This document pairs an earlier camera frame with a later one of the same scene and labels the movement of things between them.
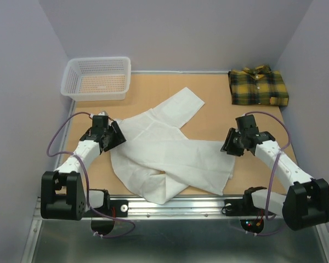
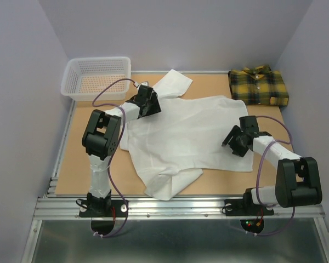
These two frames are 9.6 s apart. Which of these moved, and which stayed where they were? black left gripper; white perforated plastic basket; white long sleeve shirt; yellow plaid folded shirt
Moved: black left gripper; white long sleeve shirt
Stayed: white perforated plastic basket; yellow plaid folded shirt
